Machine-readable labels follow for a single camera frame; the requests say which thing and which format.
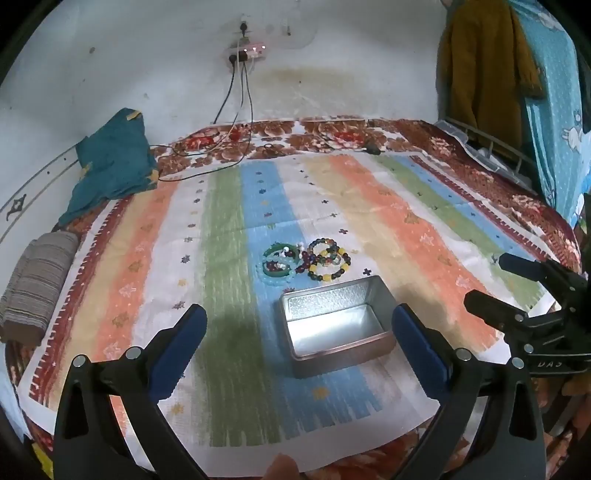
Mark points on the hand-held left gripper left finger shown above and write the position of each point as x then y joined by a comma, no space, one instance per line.
180,350

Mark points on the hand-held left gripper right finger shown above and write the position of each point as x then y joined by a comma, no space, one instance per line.
420,350

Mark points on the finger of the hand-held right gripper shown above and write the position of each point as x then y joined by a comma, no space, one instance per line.
494,309
517,265

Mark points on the silver metal tin box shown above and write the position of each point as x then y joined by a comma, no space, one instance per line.
323,332

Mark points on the light blue bangle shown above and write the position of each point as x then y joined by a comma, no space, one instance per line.
272,279

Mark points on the green jade bangle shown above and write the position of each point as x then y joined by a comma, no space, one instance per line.
277,246

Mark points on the person's left hand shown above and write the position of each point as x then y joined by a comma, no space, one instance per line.
281,468

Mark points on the brown floral blanket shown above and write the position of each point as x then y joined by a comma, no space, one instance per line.
485,166

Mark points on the pastel striped cloth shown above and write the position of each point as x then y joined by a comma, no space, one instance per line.
231,230

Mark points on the turquoise printed cloth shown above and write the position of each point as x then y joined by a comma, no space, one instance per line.
554,115

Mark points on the brown striped folded cloth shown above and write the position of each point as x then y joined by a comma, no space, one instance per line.
37,286

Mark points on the small black device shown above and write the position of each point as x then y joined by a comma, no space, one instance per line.
371,149

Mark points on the mustard yellow jacket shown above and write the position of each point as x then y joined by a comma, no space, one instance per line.
485,69

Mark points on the teal crumpled cloth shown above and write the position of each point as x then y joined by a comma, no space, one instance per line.
115,157

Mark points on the white power strip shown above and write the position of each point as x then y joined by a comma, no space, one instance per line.
251,50

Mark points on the black wall plug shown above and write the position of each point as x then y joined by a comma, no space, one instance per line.
243,27

